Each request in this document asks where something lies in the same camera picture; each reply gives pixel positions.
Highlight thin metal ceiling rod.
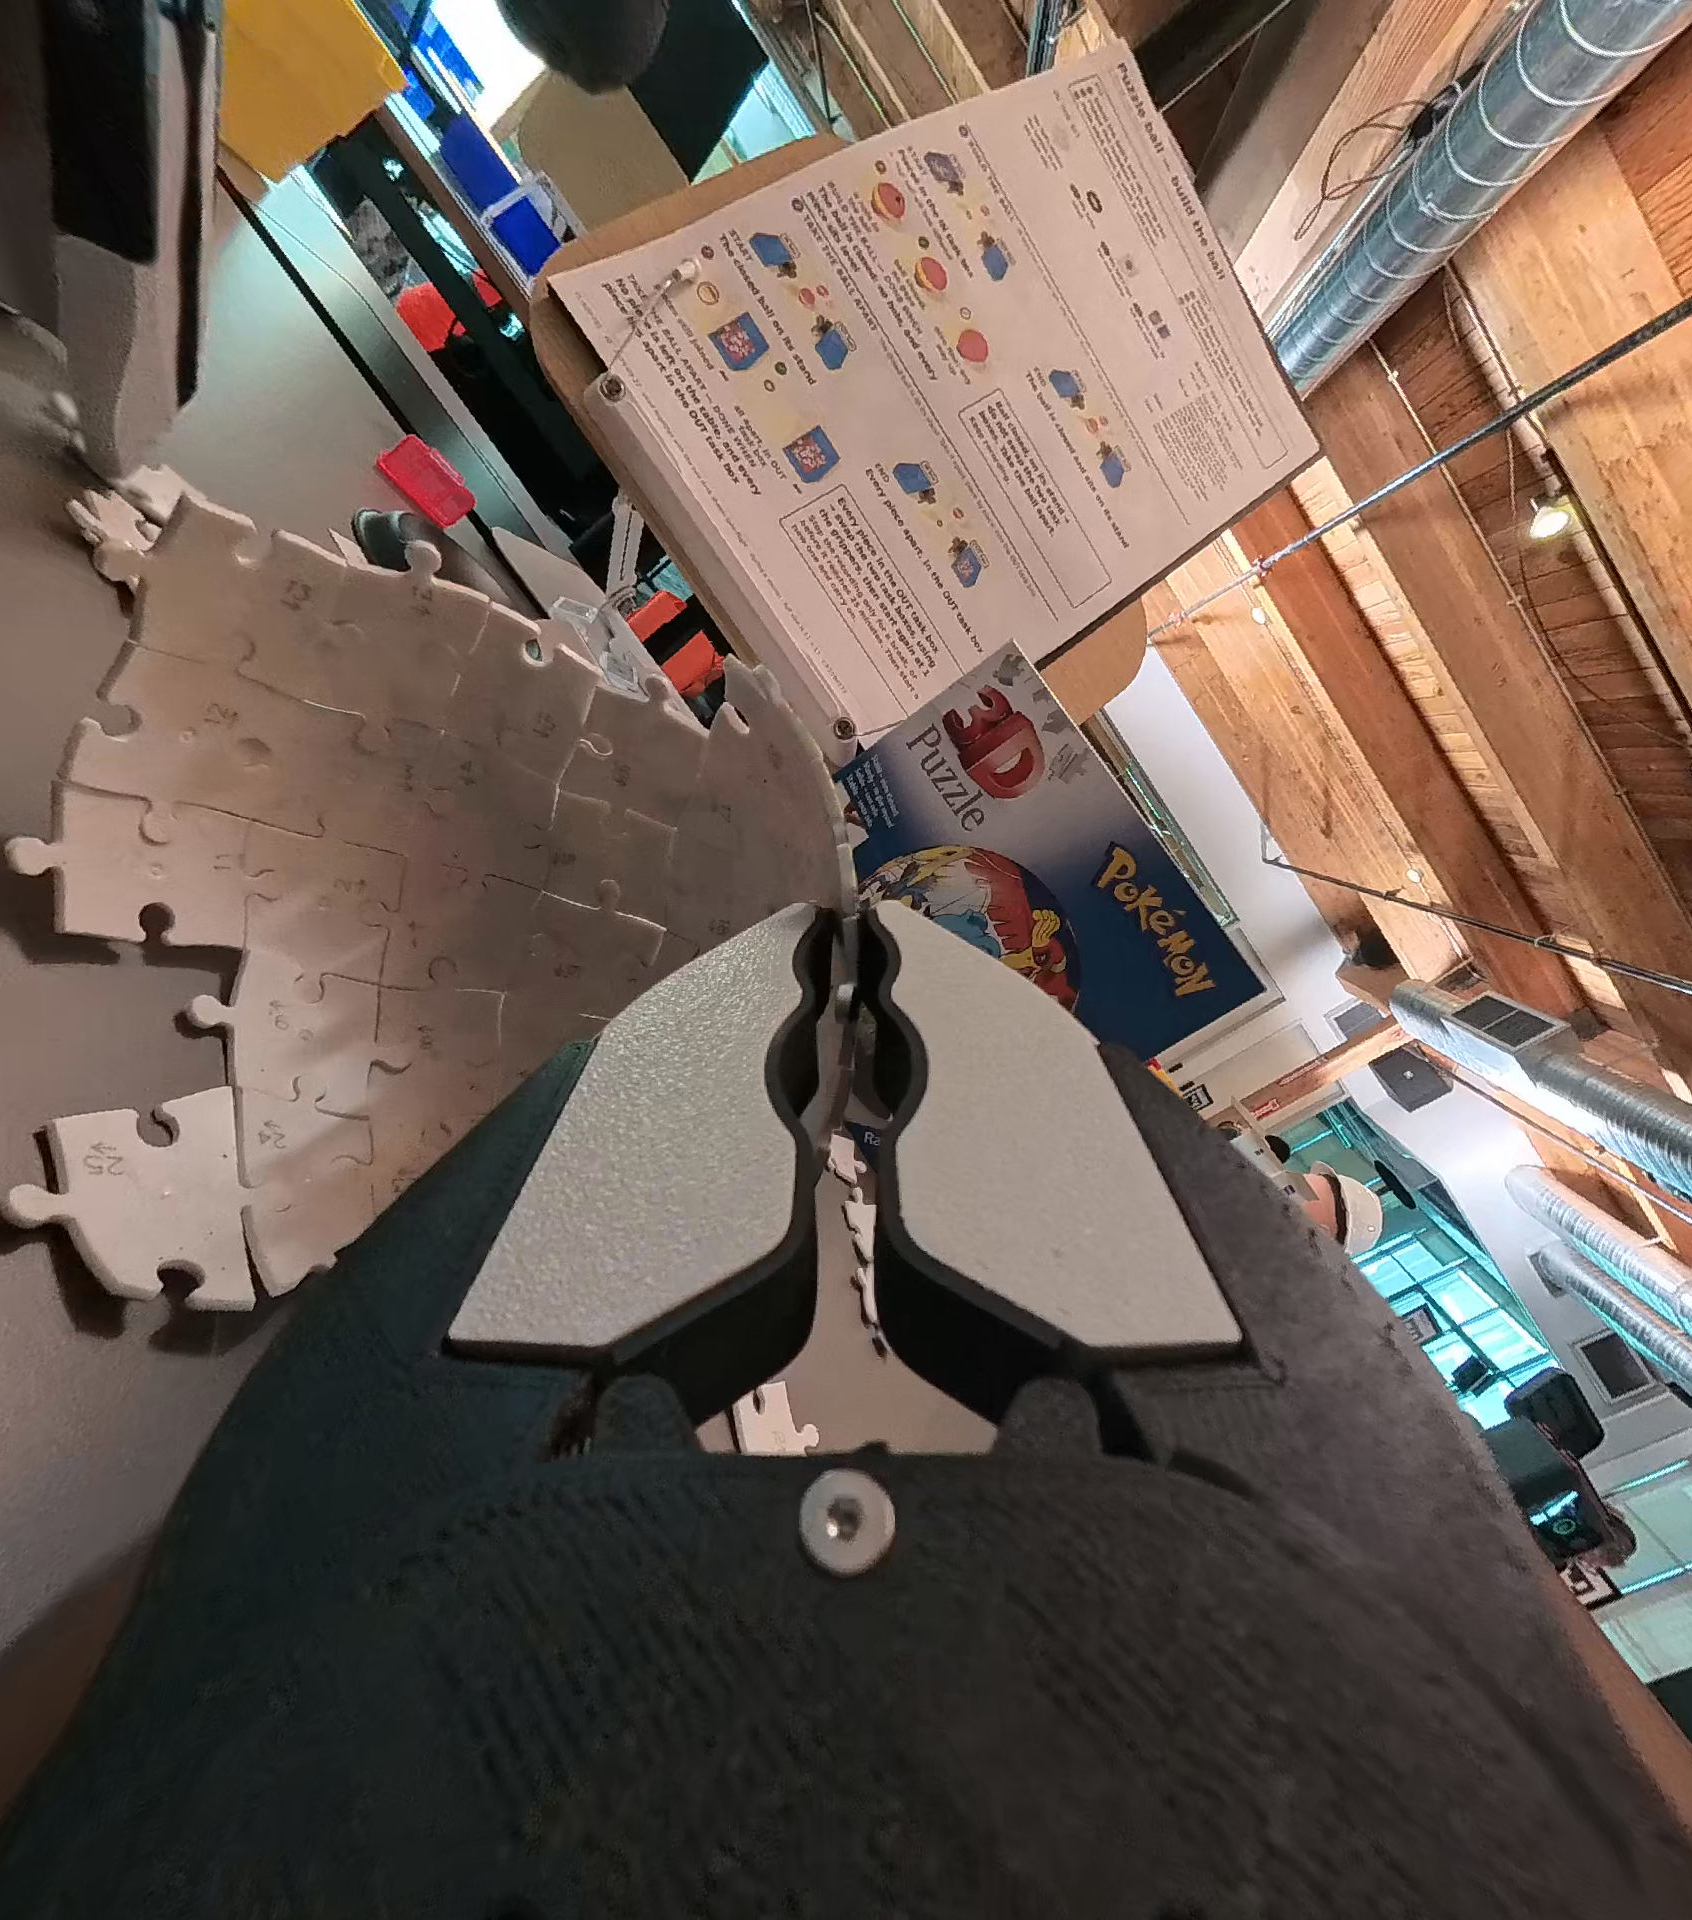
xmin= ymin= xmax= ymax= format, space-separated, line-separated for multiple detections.
xmin=1147 ymin=225 xmax=1692 ymax=632

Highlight small red plastic clip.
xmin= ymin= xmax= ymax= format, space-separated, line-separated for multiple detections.
xmin=375 ymin=436 xmax=478 ymax=526

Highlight wooden board with instruction sheet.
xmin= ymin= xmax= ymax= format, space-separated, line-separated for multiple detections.
xmin=532 ymin=41 xmax=1324 ymax=745

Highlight silver ribbed ventilation duct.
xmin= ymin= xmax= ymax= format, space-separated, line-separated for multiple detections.
xmin=1267 ymin=0 xmax=1692 ymax=392

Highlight yellow plastic bin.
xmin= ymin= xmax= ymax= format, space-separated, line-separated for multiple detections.
xmin=219 ymin=0 xmax=406 ymax=181

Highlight blue storage bins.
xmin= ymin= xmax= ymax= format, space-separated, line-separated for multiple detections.
xmin=434 ymin=114 xmax=584 ymax=288

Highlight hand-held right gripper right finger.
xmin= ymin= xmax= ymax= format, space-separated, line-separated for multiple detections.
xmin=855 ymin=901 xmax=1247 ymax=1378

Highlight dark adjacent table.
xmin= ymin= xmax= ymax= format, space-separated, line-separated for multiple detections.
xmin=252 ymin=122 xmax=563 ymax=573

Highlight clear plastic block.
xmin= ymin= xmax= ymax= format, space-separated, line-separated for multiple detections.
xmin=545 ymin=599 xmax=639 ymax=679

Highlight partly built puzzle ball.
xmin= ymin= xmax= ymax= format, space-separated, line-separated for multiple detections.
xmin=2 ymin=488 xmax=891 ymax=1353

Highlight black hanging panel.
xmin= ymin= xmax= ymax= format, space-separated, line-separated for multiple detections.
xmin=629 ymin=0 xmax=773 ymax=181

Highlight black fabric-covered device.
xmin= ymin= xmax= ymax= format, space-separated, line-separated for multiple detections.
xmin=502 ymin=0 xmax=674 ymax=94

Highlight blue puzzle box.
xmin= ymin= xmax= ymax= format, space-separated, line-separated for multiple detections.
xmin=833 ymin=643 xmax=1267 ymax=1059

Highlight brown cardboard panel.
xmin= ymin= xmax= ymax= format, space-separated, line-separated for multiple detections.
xmin=517 ymin=82 xmax=700 ymax=233

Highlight silver duct with vent grille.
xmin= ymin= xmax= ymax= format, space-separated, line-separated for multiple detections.
xmin=1386 ymin=982 xmax=1692 ymax=1486

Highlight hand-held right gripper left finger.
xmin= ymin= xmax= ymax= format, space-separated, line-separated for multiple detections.
xmin=445 ymin=906 xmax=851 ymax=1369

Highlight black round ball stand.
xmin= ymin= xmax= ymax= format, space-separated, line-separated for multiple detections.
xmin=351 ymin=509 xmax=467 ymax=579

